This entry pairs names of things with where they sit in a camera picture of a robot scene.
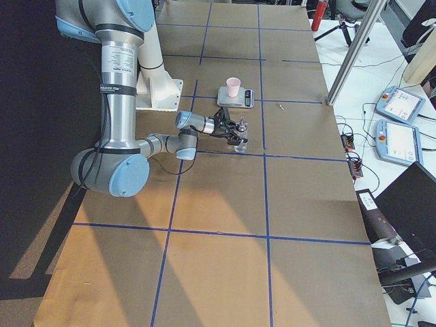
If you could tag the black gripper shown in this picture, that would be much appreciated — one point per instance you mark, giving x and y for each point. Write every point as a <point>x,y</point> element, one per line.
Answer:
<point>219,129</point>

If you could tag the clear glass sauce bottle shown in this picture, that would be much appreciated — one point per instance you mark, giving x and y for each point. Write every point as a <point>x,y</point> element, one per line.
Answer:
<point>241,131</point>

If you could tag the pink paper cup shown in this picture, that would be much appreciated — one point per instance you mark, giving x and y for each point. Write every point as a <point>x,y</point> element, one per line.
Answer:
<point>233,86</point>

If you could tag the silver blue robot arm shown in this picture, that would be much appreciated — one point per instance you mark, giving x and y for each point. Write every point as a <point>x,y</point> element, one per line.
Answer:
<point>132,77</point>

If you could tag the silver digital kitchen scale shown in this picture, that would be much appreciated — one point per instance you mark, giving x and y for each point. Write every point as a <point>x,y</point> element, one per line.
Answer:
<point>244,99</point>

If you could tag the upper orange connector board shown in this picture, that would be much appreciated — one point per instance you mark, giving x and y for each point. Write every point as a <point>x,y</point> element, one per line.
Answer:
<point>348,141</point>

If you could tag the orange connector board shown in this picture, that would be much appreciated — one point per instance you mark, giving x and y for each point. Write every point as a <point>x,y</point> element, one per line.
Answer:
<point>355,167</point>
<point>348,141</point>

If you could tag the lower orange connector board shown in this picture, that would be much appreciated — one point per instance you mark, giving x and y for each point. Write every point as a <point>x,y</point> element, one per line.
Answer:
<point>355,167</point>

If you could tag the red bottle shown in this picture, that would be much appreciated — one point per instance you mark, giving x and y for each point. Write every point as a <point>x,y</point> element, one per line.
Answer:
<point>319,14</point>

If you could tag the lower teach pendant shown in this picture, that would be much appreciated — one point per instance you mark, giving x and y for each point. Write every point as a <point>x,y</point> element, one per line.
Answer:
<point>398,143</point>

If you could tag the teach pendant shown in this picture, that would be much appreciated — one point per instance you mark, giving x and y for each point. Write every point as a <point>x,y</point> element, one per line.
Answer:
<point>398,143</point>
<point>399,104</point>

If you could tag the upper teach pendant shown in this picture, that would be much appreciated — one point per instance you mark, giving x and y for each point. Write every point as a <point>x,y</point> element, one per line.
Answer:
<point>399,104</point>

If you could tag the black box with label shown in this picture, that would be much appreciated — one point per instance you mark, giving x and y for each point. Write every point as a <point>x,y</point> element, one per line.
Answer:
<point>377,226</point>

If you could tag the black monitor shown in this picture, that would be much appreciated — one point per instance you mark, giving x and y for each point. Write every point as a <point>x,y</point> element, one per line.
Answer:
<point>408,203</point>

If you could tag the beige wooden board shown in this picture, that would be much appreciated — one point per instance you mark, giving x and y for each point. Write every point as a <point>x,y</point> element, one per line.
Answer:
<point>424,61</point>

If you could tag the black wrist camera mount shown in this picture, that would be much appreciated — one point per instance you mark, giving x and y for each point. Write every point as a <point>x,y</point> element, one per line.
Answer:
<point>222,116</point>

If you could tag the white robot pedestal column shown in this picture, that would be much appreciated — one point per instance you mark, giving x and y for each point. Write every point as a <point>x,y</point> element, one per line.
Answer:
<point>156,89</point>

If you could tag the black camera tripod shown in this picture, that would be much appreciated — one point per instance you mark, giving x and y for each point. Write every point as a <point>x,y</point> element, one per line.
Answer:
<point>343,26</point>

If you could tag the aluminium frame post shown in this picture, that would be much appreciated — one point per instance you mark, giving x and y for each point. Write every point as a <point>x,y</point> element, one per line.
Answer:
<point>374,9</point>

